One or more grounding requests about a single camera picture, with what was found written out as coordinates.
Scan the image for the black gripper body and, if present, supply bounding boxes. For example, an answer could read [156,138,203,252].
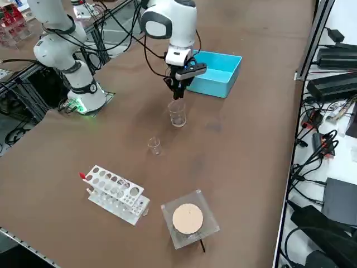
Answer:
[167,62,208,82]

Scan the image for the large clear glass beaker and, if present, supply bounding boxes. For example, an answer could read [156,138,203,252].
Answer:
[167,99,187,128]

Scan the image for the small clear glass beaker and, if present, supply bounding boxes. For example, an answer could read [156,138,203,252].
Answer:
[147,137,162,156]

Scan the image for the white plastic test-tube rack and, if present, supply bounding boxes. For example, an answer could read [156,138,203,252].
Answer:
[85,165,151,226]

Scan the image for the blue plastic bin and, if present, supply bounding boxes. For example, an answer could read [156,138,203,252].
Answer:
[186,50,243,99]

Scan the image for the white background device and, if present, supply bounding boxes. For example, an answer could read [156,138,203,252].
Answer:
[73,4,93,19]

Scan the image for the orange and black connector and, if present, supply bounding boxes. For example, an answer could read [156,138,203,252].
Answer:
[301,109,325,130]
[311,132,337,159]

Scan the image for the black finned power supply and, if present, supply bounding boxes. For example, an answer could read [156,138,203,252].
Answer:
[306,71,357,103]
[316,44,357,69]

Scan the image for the small black power adapter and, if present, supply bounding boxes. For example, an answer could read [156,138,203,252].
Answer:
[326,27,346,43]

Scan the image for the dark brown board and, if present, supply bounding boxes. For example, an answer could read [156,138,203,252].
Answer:
[345,106,357,137]

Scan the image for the clear shelf with red packets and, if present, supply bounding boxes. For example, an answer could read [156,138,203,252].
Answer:
[0,5,32,47]

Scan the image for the dark grey flat box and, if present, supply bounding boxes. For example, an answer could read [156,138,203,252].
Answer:
[322,177,357,226]

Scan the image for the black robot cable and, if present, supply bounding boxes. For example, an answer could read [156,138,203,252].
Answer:
[141,27,202,86]

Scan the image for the aluminium frame post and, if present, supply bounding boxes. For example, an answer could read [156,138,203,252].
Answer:
[295,0,335,82]

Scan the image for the black metal frame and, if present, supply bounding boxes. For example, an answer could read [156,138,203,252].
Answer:
[0,63,70,126]

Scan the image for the colourful wire bundle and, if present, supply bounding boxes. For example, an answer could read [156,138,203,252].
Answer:
[326,100,357,122]

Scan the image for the aluminium edge rail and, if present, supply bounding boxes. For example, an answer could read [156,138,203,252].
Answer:
[0,226,61,268]

